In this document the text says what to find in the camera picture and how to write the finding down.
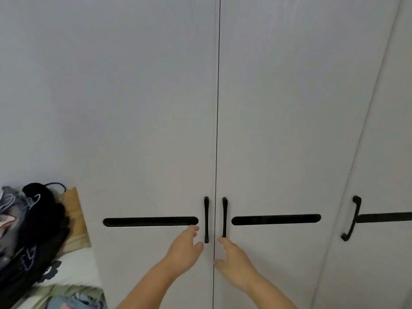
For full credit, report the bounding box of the person's right hand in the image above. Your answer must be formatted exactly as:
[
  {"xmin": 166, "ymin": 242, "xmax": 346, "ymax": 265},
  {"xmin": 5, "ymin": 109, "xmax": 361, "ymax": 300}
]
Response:
[{"xmin": 214, "ymin": 237, "xmax": 261, "ymax": 294}]

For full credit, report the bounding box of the person's left hand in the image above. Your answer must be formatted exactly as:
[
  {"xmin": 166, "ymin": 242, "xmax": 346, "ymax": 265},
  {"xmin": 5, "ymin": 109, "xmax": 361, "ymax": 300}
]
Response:
[{"xmin": 160, "ymin": 225, "xmax": 205, "ymax": 280}]

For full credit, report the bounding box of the lilac wardrobe door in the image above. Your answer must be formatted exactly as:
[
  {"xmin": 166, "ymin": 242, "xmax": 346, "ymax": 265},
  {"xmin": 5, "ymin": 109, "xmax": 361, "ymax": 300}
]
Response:
[{"xmin": 29, "ymin": 0, "xmax": 412, "ymax": 309}]

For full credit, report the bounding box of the pile of black printed clothes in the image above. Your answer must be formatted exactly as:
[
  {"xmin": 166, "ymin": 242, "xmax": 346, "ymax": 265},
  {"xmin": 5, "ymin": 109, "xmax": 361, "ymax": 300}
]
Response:
[{"xmin": 0, "ymin": 182, "xmax": 71, "ymax": 309}]

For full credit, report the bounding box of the person's left forearm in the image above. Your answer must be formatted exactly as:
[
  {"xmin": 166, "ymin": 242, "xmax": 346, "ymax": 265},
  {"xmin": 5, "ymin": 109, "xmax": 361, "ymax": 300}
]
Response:
[{"xmin": 115, "ymin": 261, "xmax": 181, "ymax": 309}]

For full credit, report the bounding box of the white cloth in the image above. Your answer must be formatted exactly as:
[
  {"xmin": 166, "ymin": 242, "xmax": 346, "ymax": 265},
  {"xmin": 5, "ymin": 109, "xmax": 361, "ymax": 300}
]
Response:
[{"xmin": 32, "ymin": 247, "xmax": 103, "ymax": 288}]

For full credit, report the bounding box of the black door handle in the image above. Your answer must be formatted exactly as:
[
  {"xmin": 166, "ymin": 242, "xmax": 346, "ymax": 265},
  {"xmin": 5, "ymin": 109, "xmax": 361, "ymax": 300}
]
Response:
[
  {"xmin": 203, "ymin": 196, "xmax": 210, "ymax": 244},
  {"xmin": 341, "ymin": 195, "xmax": 362, "ymax": 242},
  {"xmin": 221, "ymin": 197, "xmax": 228, "ymax": 239}
]

